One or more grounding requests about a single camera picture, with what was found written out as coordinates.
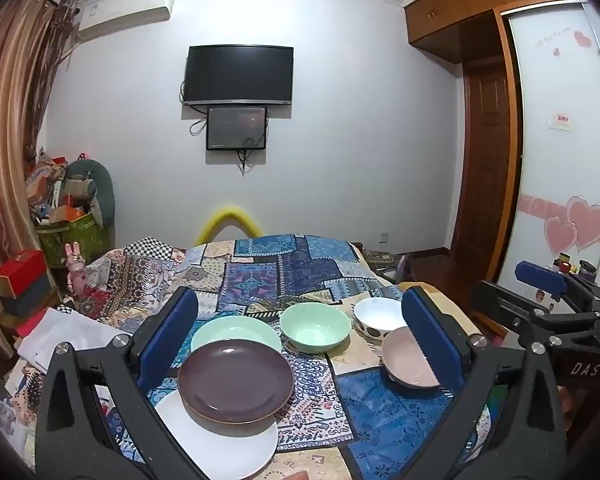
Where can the pile of boxes and bags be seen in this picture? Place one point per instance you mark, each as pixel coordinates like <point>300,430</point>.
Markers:
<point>47,185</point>

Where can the yellow foam tube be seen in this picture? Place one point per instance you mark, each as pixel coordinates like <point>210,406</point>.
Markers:
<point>230,210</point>

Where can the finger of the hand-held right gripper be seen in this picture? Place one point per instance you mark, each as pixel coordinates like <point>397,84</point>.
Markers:
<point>540,274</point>
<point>505,310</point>

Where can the pink bunny toy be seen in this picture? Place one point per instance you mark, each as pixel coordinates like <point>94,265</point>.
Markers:
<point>75,270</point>

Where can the white plate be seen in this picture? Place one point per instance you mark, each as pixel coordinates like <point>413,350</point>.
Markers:
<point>220,450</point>

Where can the pale green plate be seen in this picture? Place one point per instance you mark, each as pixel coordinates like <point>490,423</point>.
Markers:
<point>235,330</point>

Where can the pink bowl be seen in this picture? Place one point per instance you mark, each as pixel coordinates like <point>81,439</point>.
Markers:
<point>405,360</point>

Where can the dark patterned cushion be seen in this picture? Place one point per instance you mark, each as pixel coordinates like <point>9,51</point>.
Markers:
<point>380,257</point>

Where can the white air conditioner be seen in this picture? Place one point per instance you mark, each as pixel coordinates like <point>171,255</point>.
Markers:
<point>125,10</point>

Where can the black wall television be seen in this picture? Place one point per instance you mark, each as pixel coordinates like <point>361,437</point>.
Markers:
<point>240,75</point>

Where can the wooden overhead wardrobe cabinet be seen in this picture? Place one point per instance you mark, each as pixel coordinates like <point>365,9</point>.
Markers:
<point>460,10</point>

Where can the small door label sticker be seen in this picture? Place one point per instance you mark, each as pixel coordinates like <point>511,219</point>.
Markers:
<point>561,122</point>

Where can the small black wall monitor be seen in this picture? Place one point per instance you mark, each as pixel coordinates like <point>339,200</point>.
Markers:
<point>236,127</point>

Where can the red box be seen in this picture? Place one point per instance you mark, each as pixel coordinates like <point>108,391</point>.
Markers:
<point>20,267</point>

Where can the red and green jar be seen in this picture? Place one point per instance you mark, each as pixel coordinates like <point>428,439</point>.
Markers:
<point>562,261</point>

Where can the white cloth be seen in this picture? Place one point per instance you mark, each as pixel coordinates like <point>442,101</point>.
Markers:
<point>70,330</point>

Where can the grey plush toy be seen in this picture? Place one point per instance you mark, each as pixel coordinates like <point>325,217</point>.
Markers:
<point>102,185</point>

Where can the brown striped curtain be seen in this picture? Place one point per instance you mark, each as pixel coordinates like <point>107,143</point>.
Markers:
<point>10,110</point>

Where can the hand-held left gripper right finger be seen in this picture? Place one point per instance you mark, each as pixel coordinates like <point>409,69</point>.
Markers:
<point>427,340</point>

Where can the white heart-print sliding door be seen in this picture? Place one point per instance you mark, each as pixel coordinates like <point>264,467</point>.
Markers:
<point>560,175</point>

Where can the dark jar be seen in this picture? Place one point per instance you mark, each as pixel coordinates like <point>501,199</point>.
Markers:
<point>587,269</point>

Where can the white dotted bowl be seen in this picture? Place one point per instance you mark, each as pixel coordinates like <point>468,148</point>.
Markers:
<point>377,312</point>

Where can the white wall outlet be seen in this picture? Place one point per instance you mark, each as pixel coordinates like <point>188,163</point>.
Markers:
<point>384,237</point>

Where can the orange fleece blanket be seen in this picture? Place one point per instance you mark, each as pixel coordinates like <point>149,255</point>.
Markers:
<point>455,310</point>

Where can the brown wooden door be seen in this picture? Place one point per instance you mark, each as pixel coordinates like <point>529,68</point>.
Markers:
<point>482,160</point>

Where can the purple cloth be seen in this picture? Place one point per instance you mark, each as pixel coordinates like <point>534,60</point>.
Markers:
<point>404,270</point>

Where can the dark grey box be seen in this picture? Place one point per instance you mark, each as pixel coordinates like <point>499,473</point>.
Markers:
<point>30,300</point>

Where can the pale green bowl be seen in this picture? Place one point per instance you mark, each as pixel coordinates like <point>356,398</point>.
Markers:
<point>315,327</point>

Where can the beige floral cloth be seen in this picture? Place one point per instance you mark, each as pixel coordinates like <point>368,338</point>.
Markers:
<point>352,360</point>

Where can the green bag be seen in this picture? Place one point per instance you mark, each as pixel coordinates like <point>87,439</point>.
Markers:
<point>80,235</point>

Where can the dark purple plate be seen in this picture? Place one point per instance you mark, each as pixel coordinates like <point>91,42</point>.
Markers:
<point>235,380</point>

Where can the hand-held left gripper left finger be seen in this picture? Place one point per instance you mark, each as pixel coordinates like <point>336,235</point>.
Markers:
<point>172,335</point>

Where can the patchwork blanket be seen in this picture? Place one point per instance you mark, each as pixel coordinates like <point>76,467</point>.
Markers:
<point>280,270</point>

